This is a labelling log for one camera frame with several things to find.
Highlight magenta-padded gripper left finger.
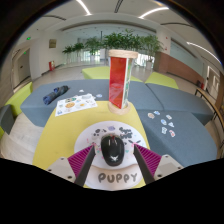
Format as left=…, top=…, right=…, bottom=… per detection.
left=46, top=144, right=97, bottom=188

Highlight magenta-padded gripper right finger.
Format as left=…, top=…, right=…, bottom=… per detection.
left=133, top=143, right=185, bottom=185

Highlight black computer mouse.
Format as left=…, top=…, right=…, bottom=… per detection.
left=100, top=133, right=126, bottom=167

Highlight round white printed mouse pad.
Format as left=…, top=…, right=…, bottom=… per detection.
left=73, top=120, right=148, bottom=192

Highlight white sticker sheet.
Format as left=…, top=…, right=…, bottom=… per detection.
left=54, top=93, right=99, bottom=117

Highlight large gray bench seat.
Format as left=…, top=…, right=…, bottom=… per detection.
left=20, top=79, right=149, bottom=128

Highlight lime green bench seat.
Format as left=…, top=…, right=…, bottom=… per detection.
left=144, top=71, right=180, bottom=90
left=81, top=65, right=144, bottom=83
left=4, top=81, right=34, bottom=118

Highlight small gray seat block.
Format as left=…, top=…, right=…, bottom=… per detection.
left=0, top=104, right=16, bottom=135

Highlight dark framed chair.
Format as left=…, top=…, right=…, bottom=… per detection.
left=194, top=71, right=224, bottom=134

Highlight brown wooden counter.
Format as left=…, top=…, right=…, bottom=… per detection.
left=153, top=50, right=204, bottom=86

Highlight row of potted plants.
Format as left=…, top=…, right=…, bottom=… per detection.
left=62, top=29, right=164, bottom=67

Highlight ceiling strip lights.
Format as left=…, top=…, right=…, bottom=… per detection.
left=75, top=0, right=223, bottom=65

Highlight red column with rope ends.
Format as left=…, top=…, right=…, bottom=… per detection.
left=107, top=49, right=139, bottom=116

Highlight brown wall plaque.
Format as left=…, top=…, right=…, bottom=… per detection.
left=48, top=38, right=58, bottom=49

